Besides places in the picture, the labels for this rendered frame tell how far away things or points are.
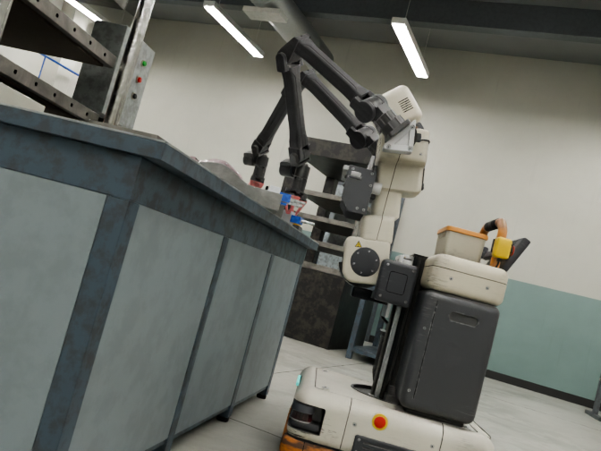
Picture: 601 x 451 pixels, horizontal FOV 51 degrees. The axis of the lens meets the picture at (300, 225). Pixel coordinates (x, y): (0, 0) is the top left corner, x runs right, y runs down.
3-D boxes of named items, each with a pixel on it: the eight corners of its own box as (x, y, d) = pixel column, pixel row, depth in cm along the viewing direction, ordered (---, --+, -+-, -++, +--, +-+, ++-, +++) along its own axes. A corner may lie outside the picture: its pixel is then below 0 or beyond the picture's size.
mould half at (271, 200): (273, 216, 229) (280, 187, 230) (278, 210, 203) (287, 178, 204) (136, 178, 224) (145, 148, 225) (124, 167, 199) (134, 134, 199)
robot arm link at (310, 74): (295, 63, 263) (309, 59, 270) (281, 88, 272) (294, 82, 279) (368, 140, 256) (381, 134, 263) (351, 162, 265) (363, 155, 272)
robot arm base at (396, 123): (410, 121, 211) (406, 130, 223) (395, 103, 212) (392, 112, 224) (391, 137, 211) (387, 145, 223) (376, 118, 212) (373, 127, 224)
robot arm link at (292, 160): (295, 154, 244) (308, 147, 250) (273, 151, 251) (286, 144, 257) (299, 182, 249) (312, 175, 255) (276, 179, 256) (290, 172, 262)
